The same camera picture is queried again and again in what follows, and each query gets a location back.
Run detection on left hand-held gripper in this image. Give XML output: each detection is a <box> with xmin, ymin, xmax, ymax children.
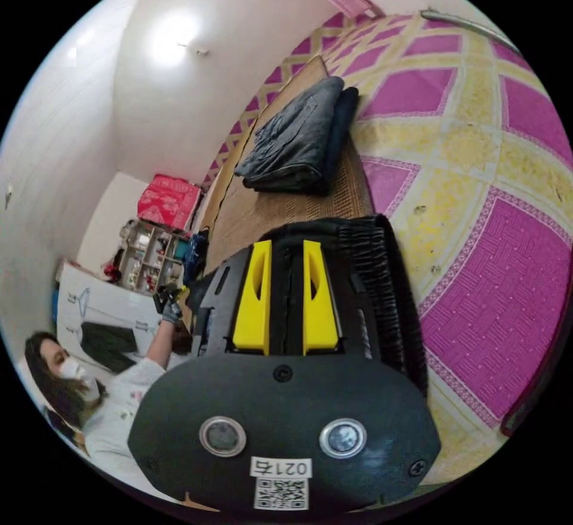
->
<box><xmin>153</xmin><ymin>284</ymin><xmax>181</xmax><ymax>314</ymax></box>

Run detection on pile of clothes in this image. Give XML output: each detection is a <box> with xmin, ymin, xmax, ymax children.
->
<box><xmin>233</xmin><ymin>75</ymin><xmax>361</xmax><ymax>197</ymax></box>

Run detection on brown woven folding board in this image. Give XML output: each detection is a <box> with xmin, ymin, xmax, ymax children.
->
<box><xmin>200</xmin><ymin>55</ymin><xmax>376</xmax><ymax>276</ymax></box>

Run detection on person's left forearm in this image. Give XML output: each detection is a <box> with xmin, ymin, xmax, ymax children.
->
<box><xmin>137</xmin><ymin>320</ymin><xmax>178</xmax><ymax>373</ymax></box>

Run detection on black jeans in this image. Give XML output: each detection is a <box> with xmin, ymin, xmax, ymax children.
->
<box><xmin>258</xmin><ymin>213</ymin><xmax>429</xmax><ymax>400</ymax></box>

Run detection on white carton with lamp drawing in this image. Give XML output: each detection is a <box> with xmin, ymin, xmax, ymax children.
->
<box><xmin>54</xmin><ymin>260</ymin><xmax>165</xmax><ymax>375</ymax></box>

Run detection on blue bag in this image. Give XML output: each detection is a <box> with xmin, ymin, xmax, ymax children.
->
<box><xmin>182</xmin><ymin>228</ymin><xmax>210</xmax><ymax>277</ymax></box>

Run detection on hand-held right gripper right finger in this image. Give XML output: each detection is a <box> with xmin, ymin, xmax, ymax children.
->
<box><xmin>302</xmin><ymin>240</ymin><xmax>341</xmax><ymax>357</ymax></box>

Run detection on person's body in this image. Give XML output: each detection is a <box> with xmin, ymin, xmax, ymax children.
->
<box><xmin>24</xmin><ymin>331</ymin><xmax>194</xmax><ymax>490</ymax></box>

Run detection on white shelf with small items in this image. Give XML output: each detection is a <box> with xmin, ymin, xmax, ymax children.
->
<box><xmin>117</xmin><ymin>220</ymin><xmax>190</xmax><ymax>295</ymax></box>

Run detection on red patterned carton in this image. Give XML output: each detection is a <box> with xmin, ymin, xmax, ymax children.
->
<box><xmin>137</xmin><ymin>174</ymin><xmax>203</xmax><ymax>231</ymax></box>

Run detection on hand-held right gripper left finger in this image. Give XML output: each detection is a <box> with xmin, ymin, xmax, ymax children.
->
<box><xmin>232</xmin><ymin>240</ymin><xmax>273</xmax><ymax>356</ymax></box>

